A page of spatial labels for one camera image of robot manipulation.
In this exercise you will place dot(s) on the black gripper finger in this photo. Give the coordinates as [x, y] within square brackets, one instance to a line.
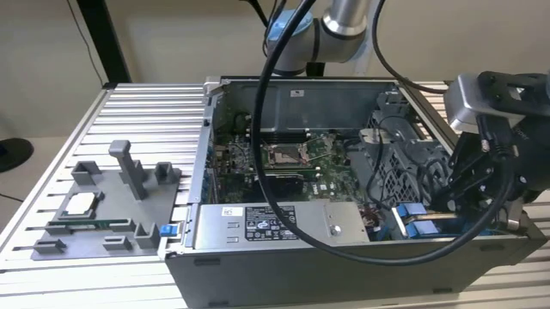
[467, 164]
[491, 199]

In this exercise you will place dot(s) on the hard disk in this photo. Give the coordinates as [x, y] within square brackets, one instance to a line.
[424, 230]
[412, 211]

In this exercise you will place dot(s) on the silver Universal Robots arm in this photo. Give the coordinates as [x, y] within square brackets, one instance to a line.
[340, 35]

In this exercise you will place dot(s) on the grey perforated disk bay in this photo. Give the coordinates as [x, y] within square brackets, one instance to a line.
[396, 174]

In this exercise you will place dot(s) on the green motherboard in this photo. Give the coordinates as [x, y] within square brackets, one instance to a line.
[340, 180]

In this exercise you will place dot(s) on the CPU socket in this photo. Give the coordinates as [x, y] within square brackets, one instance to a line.
[288, 156]

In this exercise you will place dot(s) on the black graphics card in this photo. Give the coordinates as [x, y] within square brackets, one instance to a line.
[286, 186]

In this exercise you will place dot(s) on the open dark grey PC case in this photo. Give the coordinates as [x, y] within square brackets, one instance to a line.
[301, 283]

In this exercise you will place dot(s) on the silver power supply unit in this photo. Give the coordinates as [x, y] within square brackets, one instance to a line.
[233, 225]

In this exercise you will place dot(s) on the blue case latch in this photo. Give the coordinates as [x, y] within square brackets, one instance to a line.
[167, 230]

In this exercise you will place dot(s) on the grey parts rack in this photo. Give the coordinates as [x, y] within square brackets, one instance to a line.
[111, 199]

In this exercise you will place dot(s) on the green RAM stick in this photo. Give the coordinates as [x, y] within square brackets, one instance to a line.
[101, 222]

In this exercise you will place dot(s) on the silver CPU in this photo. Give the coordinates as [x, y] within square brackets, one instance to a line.
[79, 204]

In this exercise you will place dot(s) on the black round stand foot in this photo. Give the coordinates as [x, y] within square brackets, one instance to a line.
[15, 154]

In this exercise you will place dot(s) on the silver wrist bracket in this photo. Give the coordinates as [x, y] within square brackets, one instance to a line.
[517, 215]

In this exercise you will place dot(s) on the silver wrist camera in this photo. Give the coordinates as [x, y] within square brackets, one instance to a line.
[463, 103]

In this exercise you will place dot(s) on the black upright frame post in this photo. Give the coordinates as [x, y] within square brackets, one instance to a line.
[103, 38]

